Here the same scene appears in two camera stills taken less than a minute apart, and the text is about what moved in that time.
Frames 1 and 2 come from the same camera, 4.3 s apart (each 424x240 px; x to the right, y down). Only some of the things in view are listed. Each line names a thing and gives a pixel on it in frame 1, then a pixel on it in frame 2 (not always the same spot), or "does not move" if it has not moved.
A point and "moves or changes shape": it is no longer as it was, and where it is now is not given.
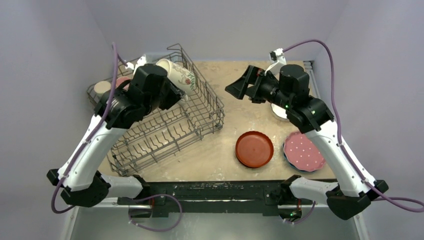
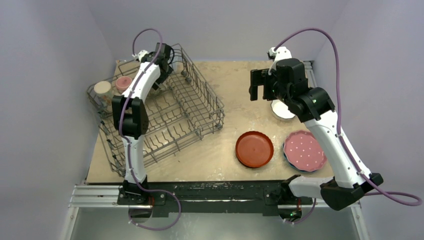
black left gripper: x=175 y=95 to x=161 y=79
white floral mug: x=184 y=82 moves or changes shape
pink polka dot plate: x=302 y=153 does not move
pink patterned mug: x=120 y=80 does not move
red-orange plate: x=254 y=149 does not move
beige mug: x=103 y=89 does not move
